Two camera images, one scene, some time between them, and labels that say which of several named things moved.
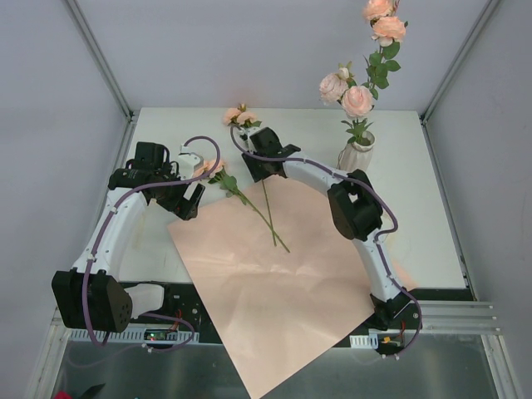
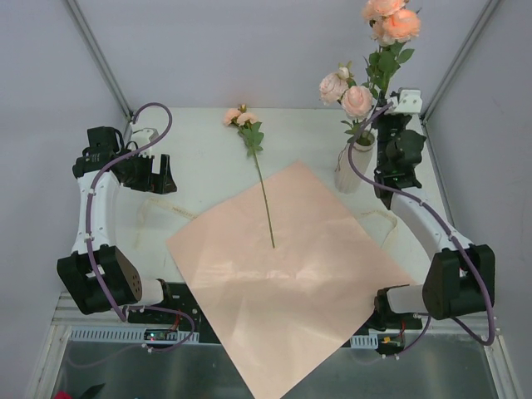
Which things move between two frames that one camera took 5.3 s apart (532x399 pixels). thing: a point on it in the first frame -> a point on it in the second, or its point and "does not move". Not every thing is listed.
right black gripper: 258,139 -> 386,123
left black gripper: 188,199 -> 150,173
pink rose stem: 243,116 does not move
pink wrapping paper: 279,282 does not move
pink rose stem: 214,169 -> 391,25
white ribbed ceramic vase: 357,155 does not move
